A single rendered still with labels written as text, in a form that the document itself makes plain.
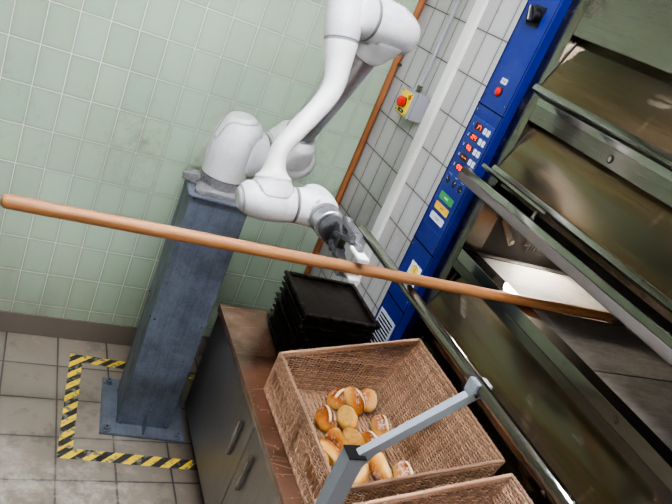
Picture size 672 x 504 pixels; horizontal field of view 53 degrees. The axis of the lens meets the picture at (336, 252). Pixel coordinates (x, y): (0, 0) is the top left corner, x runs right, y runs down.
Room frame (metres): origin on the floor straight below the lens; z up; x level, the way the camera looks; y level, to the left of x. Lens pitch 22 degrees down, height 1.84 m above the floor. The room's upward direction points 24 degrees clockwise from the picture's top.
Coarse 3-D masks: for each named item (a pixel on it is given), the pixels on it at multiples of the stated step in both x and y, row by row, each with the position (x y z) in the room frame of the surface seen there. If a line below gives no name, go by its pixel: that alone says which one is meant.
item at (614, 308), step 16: (464, 176) 1.98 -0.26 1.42; (480, 192) 1.89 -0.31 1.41; (496, 208) 1.81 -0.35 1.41; (512, 224) 1.73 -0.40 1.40; (528, 240) 1.66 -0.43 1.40; (560, 256) 1.56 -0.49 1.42; (576, 272) 1.50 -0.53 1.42; (592, 288) 1.45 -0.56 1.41; (608, 304) 1.40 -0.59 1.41; (624, 320) 1.35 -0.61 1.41; (640, 336) 1.30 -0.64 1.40; (656, 336) 1.29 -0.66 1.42; (656, 352) 1.26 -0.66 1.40
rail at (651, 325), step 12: (468, 168) 1.99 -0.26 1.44; (480, 180) 1.92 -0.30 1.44; (492, 192) 1.85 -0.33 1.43; (504, 204) 1.80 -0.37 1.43; (516, 216) 1.74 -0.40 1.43; (540, 228) 1.66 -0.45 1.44; (552, 240) 1.61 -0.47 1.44; (564, 252) 1.56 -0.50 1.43; (576, 264) 1.52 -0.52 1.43; (588, 276) 1.48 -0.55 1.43; (600, 276) 1.47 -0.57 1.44; (600, 288) 1.44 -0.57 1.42; (612, 288) 1.42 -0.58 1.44; (624, 300) 1.38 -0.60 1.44; (636, 312) 1.34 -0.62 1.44; (648, 324) 1.31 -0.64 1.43; (660, 336) 1.28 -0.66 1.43
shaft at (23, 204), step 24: (48, 216) 1.18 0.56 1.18; (72, 216) 1.20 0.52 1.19; (96, 216) 1.23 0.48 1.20; (120, 216) 1.26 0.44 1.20; (192, 240) 1.32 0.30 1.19; (216, 240) 1.35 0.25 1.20; (240, 240) 1.39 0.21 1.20; (312, 264) 1.47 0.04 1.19; (336, 264) 1.50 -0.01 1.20; (360, 264) 1.54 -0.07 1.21; (432, 288) 1.64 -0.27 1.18; (456, 288) 1.67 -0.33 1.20; (480, 288) 1.72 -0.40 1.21; (576, 312) 1.89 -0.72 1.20; (600, 312) 1.95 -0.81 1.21
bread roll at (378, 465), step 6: (378, 456) 1.62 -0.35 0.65; (384, 456) 1.62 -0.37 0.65; (372, 462) 1.61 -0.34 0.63; (378, 462) 1.60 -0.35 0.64; (384, 462) 1.60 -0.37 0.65; (372, 468) 1.59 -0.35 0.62; (378, 468) 1.58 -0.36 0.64; (384, 468) 1.58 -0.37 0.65; (372, 474) 1.58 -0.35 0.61; (378, 474) 1.57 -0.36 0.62; (384, 474) 1.57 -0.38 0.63; (390, 474) 1.57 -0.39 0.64
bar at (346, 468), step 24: (384, 264) 1.73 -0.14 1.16; (408, 288) 1.61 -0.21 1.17; (456, 360) 1.36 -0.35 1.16; (480, 384) 1.28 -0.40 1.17; (432, 408) 1.26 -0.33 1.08; (456, 408) 1.27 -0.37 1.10; (504, 408) 1.22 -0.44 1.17; (408, 432) 1.22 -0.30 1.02; (360, 456) 1.18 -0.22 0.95; (528, 456) 1.10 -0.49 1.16; (336, 480) 1.16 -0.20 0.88; (552, 480) 1.05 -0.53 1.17
